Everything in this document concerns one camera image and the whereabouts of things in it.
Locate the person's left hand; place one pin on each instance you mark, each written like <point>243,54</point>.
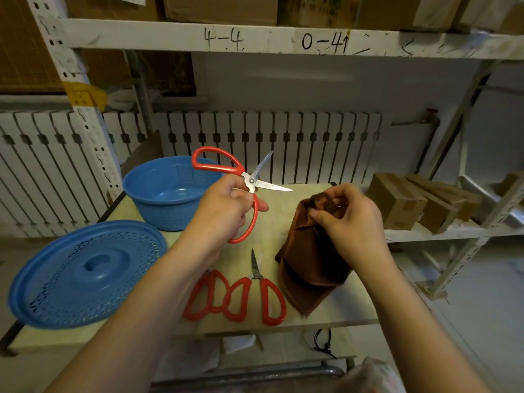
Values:
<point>217,212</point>

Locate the person's right hand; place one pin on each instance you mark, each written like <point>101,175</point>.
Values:
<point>356,225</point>

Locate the person's left thumb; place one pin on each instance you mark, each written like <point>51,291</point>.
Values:
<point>236,184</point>

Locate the person's right thumb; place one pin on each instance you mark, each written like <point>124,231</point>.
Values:
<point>321,218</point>

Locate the brown cloth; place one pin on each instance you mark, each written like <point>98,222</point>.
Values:
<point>305,257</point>

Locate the person's left forearm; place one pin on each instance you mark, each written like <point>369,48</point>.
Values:
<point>139,319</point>

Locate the person's right forearm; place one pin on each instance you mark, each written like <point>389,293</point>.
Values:
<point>409,331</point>

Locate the blue plastic basket bowl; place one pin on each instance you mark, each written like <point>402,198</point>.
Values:
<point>172,200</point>

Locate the small cardboard box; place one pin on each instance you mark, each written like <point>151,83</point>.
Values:
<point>438,212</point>
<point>395,202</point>
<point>511,182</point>
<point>466,202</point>

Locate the white slatted radiator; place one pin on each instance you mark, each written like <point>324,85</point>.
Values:
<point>41,180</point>
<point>311,143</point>

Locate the white paper scrap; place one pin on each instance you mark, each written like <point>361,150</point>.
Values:
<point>237,342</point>

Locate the white metal shelving rack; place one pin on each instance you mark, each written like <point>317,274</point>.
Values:
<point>163,36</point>

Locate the person's patterned clothing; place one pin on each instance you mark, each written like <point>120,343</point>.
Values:
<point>372,378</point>

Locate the grey metal bar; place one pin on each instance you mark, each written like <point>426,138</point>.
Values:
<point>245,374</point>

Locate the blue perforated plastic lid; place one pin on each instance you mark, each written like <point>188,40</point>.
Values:
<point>86,274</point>

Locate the yellow tape strip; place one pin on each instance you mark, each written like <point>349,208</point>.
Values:
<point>84,96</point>

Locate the large cardboard box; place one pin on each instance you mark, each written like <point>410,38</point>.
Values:
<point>221,8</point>
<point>114,7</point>
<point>405,12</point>
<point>319,10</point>

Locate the brown board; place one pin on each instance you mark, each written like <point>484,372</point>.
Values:
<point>24,44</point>

